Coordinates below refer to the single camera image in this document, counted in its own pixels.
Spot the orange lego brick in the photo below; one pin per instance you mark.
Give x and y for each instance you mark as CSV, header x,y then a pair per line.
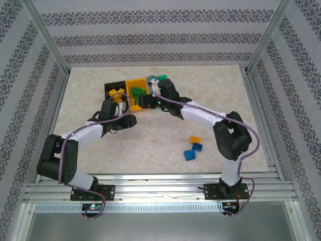
x,y
118,99
121,90
194,139
114,92

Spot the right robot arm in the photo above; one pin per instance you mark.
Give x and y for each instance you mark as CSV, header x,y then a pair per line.
x,y
233,140

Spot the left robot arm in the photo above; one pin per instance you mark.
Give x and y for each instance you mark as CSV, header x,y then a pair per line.
x,y
67,160

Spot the yellow plastic bin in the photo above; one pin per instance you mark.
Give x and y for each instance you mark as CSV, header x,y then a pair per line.
x,y
136,107

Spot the green plastic bin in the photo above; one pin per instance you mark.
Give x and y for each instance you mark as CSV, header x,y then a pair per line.
x,y
163,76

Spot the black plastic bin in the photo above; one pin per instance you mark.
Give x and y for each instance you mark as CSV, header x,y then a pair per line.
x,y
109,85

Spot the blue lego brick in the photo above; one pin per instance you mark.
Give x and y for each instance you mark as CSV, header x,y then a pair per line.
x,y
187,155
193,153
197,147

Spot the aluminium side rail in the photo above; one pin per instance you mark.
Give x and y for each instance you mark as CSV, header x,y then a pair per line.
x,y
56,100
263,120

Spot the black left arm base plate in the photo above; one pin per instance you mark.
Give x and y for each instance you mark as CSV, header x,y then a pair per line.
x,y
107,192

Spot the aluminium front rail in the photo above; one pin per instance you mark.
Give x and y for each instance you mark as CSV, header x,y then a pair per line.
x,y
160,187

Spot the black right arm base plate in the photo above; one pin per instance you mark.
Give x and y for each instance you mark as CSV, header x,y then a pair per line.
x,y
213,192

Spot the aluminium frame post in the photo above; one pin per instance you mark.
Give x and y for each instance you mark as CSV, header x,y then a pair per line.
x,y
268,37
45,37

